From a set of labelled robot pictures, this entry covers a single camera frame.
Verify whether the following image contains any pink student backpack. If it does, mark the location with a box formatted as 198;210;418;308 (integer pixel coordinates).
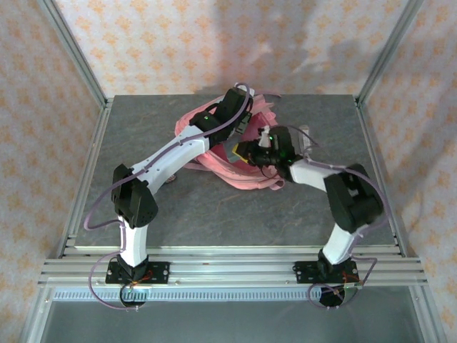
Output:
166;91;286;192

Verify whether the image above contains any black round base housing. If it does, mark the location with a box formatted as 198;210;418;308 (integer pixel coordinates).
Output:
119;284;149;312
318;284;353;310

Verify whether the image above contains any aluminium table side rail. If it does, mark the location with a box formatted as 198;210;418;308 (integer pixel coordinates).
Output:
353;96;408;259
59;96;116;259

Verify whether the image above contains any aluminium mounting rail beam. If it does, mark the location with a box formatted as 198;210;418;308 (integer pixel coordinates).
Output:
38;246;428;287

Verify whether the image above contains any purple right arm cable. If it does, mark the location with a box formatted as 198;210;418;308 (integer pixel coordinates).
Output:
288;124;393;311

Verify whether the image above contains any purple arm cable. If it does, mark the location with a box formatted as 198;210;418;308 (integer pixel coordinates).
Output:
288;124;393;311
84;82;255;312

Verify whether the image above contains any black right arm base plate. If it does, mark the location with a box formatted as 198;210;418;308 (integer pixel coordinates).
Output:
293;260;359;285

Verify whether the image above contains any slotted grey cable duct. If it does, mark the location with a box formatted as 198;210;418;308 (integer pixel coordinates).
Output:
53;288;322;302

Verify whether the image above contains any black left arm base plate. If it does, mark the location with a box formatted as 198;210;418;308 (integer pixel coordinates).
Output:
106;262;171;286

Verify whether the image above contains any aluminium frame post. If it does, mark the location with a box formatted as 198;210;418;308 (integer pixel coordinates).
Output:
37;0;108;108
356;0;426;106

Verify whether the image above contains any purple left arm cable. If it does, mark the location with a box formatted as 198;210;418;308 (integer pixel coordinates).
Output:
84;82;255;312

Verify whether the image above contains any aluminium frame leg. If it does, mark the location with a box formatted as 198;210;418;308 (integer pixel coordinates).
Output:
408;285;447;343
17;285;54;343

